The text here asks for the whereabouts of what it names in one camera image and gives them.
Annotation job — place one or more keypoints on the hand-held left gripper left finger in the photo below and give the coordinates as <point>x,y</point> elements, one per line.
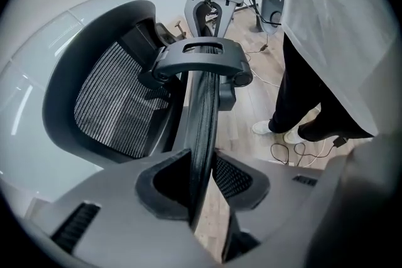
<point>125,222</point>

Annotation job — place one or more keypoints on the white shoe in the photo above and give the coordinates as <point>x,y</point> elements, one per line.
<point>260,128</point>
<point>292,137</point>

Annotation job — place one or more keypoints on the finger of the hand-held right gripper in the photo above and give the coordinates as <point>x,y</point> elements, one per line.
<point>227,17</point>
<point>190,14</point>

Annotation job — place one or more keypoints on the black armrest swivel chair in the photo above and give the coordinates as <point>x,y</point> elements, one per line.
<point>110,97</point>

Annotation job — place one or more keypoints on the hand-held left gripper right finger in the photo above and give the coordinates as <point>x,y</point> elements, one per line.
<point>282,204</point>

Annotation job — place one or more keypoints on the person in white shirt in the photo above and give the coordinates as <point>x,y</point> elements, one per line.
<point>329,25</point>

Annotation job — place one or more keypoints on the person's black trousers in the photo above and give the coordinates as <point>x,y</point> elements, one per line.
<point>298,88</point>

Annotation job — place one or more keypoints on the black metal frame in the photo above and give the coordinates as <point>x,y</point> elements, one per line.
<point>258,19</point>

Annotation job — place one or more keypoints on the black power adapter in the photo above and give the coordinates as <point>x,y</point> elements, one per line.
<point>340,142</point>

